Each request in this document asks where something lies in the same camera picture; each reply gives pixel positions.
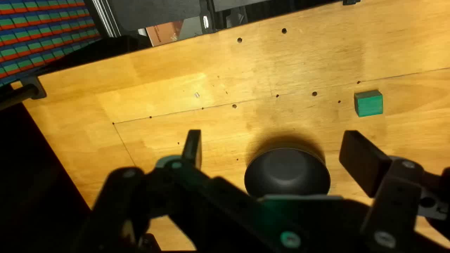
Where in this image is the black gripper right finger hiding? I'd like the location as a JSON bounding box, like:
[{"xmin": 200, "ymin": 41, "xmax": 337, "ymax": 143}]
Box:
[{"xmin": 337, "ymin": 129, "xmax": 450, "ymax": 253}]

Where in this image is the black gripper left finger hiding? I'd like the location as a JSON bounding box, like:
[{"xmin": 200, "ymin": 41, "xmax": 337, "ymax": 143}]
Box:
[{"xmin": 154, "ymin": 128, "xmax": 203, "ymax": 188}]

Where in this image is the small green block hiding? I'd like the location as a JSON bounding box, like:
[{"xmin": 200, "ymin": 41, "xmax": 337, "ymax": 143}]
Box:
[{"xmin": 352, "ymin": 88, "xmax": 385, "ymax": 118}]

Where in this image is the black round bowl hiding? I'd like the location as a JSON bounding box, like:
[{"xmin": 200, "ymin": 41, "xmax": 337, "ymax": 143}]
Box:
[{"xmin": 243, "ymin": 142, "xmax": 331, "ymax": 198}]

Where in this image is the black table clamp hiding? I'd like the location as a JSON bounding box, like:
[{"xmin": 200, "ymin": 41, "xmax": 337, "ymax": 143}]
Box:
[{"xmin": 0, "ymin": 76, "xmax": 47, "ymax": 112}]

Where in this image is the colourful striped mat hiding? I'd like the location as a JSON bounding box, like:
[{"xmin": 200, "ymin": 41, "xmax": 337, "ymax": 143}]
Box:
[{"xmin": 0, "ymin": 0, "xmax": 102, "ymax": 87}]

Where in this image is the black metal stand frame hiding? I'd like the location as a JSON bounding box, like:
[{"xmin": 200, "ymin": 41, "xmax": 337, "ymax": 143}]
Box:
[{"xmin": 91, "ymin": 0, "xmax": 362, "ymax": 48}]

